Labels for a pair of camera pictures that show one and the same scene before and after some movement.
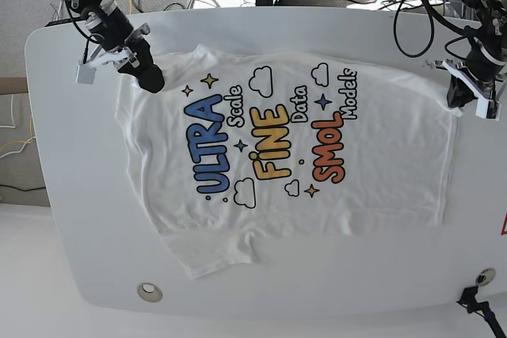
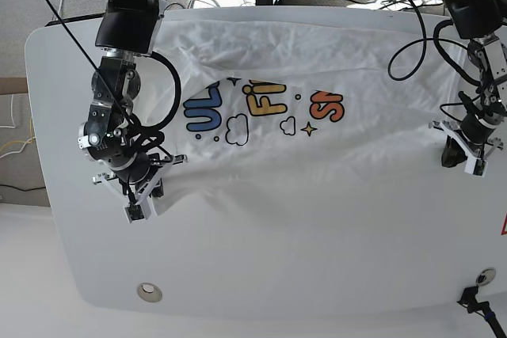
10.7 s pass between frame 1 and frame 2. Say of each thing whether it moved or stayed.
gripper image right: moved
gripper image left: moved
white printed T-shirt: moved
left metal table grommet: stayed
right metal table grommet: stayed
